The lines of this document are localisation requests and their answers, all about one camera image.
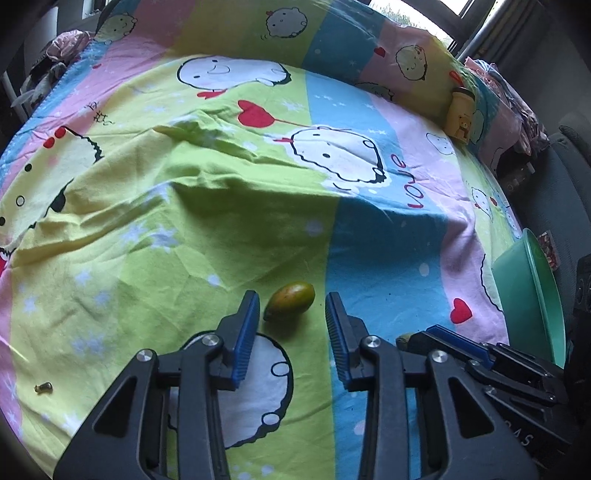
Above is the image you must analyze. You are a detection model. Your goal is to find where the dark box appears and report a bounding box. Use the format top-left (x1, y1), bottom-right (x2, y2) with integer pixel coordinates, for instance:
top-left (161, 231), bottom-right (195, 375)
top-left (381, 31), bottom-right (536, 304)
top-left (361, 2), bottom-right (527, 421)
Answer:
top-left (501, 161), bottom-right (539, 195)

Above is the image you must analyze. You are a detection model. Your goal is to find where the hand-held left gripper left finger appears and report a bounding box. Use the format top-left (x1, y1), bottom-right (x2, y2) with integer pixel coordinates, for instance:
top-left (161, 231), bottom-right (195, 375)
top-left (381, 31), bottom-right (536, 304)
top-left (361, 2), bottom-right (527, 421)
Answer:
top-left (53, 290), bottom-right (262, 480)

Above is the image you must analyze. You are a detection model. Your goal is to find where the floral clothes pile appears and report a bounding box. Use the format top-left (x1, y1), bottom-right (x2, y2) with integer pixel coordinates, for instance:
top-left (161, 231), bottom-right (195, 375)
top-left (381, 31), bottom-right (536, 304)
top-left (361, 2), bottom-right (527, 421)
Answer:
top-left (464, 56), bottom-right (550, 153)

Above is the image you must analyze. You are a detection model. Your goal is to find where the yellow cartoon bottle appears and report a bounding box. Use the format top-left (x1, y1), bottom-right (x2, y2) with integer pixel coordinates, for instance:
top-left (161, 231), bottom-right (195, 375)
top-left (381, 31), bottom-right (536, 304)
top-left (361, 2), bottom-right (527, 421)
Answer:
top-left (444, 87), bottom-right (476, 145)

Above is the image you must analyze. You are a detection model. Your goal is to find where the pink clothes pile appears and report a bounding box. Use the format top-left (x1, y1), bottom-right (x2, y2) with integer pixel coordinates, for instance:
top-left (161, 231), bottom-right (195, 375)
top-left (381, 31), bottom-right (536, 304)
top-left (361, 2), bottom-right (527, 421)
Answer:
top-left (28, 28), bottom-right (93, 84)

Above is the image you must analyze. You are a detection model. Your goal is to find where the dark grey sofa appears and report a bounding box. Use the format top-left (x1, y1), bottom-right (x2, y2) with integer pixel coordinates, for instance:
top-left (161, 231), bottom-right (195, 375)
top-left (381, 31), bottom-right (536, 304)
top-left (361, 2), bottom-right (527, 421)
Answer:
top-left (517, 124), bottom-right (591, 278)

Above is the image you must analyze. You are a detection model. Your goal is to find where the red patterned packet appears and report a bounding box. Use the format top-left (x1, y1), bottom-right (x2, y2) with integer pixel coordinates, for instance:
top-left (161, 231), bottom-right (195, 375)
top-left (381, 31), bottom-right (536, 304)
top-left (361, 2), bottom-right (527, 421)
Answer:
top-left (538, 231), bottom-right (560, 271)

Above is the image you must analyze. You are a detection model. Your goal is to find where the green plastic basin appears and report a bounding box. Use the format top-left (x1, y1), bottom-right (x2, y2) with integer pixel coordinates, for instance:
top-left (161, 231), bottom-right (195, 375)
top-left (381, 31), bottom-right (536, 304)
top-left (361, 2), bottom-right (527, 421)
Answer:
top-left (492, 228), bottom-right (568, 367)

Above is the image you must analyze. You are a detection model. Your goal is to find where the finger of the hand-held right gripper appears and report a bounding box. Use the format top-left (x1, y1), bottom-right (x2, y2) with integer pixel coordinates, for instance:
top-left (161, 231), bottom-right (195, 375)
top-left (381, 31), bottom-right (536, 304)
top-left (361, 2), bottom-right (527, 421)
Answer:
top-left (401, 331), bottom-right (485, 371)
top-left (426, 324), bottom-right (568, 407)

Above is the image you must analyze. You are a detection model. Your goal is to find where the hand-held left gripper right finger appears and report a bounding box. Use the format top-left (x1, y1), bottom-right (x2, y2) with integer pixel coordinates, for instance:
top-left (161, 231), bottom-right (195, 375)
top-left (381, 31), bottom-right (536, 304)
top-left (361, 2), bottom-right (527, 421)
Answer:
top-left (324, 292), bottom-right (539, 480)

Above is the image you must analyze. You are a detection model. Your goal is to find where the window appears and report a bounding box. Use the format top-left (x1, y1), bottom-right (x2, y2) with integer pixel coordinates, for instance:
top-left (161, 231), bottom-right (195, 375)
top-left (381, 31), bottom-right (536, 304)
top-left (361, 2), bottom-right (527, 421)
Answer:
top-left (369, 0), bottom-right (467, 47)

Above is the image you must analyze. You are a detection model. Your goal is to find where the cartoon printed bedsheet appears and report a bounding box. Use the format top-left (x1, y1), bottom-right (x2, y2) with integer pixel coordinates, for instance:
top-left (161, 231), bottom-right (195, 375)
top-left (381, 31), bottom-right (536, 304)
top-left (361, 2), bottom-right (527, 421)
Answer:
top-left (0, 0), bottom-right (525, 480)

